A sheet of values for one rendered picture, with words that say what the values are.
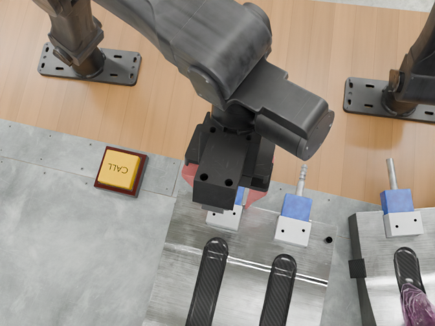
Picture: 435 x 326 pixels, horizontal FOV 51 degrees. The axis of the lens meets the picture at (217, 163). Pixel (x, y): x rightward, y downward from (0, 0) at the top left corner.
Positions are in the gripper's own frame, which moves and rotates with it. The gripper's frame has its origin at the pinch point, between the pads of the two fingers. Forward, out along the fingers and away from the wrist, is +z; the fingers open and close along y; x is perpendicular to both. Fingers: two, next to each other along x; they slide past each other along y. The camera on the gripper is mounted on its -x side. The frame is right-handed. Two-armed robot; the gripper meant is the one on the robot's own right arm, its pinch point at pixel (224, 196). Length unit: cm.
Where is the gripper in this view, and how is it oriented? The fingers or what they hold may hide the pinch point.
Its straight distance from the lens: 61.4
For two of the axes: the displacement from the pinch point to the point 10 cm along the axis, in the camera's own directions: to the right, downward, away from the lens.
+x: 2.3, -6.9, 6.8
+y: 9.7, 2.2, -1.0
